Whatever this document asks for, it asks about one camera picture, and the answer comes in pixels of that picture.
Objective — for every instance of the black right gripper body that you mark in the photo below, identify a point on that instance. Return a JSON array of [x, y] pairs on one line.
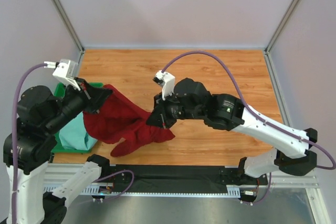
[[170, 110]]

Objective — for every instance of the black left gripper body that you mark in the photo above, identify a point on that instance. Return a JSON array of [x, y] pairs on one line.
[[74, 100]]

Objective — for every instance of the dark red t-shirt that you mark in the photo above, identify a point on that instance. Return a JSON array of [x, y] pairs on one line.
[[123, 123]]

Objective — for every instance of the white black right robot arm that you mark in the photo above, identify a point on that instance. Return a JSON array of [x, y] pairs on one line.
[[189, 100]]

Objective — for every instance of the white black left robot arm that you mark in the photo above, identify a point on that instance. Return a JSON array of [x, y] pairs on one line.
[[38, 117]]

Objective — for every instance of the light teal t-shirt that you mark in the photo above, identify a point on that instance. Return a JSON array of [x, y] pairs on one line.
[[74, 136]]

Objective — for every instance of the green plastic tray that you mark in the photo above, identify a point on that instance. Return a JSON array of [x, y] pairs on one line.
[[58, 147]]

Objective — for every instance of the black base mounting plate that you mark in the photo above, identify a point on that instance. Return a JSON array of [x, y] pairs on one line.
[[178, 178]]

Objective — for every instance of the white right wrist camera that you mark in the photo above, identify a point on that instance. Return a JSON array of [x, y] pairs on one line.
[[166, 81]]

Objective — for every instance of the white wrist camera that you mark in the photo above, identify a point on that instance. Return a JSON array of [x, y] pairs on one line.
[[64, 72], [166, 81]]

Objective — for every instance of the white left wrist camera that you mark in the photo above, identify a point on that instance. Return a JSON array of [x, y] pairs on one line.
[[64, 72]]

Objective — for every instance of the slotted white cable duct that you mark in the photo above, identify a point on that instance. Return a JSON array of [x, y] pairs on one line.
[[96, 190]]

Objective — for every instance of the right aluminium corner post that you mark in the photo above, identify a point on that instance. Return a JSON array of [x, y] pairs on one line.
[[282, 24]]

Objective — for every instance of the aluminium corner post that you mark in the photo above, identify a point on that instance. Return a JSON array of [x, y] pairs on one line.
[[68, 25], [282, 24]]

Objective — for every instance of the aluminium frame rail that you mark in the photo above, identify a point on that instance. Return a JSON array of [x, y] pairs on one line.
[[282, 180]]

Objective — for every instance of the left aluminium corner post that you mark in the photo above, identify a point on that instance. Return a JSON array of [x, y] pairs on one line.
[[68, 25]]

